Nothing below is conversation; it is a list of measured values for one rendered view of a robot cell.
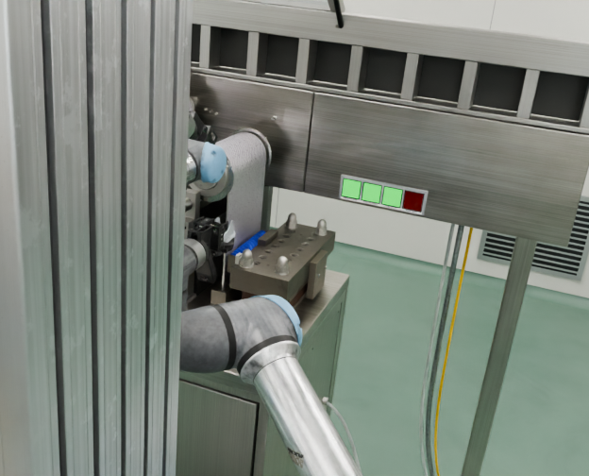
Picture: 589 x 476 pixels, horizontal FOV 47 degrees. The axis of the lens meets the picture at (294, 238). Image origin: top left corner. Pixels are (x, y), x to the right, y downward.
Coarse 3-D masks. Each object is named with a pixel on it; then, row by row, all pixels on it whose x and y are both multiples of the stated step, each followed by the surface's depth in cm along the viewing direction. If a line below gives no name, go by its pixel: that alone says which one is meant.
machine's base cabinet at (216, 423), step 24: (336, 312) 204; (312, 336) 181; (336, 336) 211; (312, 360) 188; (336, 360) 218; (192, 384) 162; (216, 384) 160; (312, 384) 195; (192, 408) 165; (216, 408) 162; (240, 408) 159; (264, 408) 157; (192, 432) 167; (216, 432) 164; (240, 432) 162; (264, 432) 159; (192, 456) 170; (216, 456) 167; (240, 456) 164; (264, 456) 162; (288, 456) 186
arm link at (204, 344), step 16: (192, 320) 115; (208, 320) 114; (192, 336) 113; (208, 336) 113; (224, 336) 114; (192, 352) 113; (208, 352) 113; (224, 352) 114; (192, 368) 115; (208, 368) 115; (224, 368) 117
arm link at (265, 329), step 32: (224, 320) 115; (256, 320) 117; (288, 320) 120; (256, 352) 114; (288, 352) 116; (256, 384) 115; (288, 384) 111; (288, 416) 109; (320, 416) 109; (288, 448) 108; (320, 448) 105
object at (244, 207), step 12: (240, 192) 180; (252, 192) 188; (228, 204) 174; (240, 204) 182; (252, 204) 190; (228, 216) 176; (240, 216) 183; (252, 216) 192; (240, 228) 185; (252, 228) 194; (240, 240) 187; (228, 252) 181
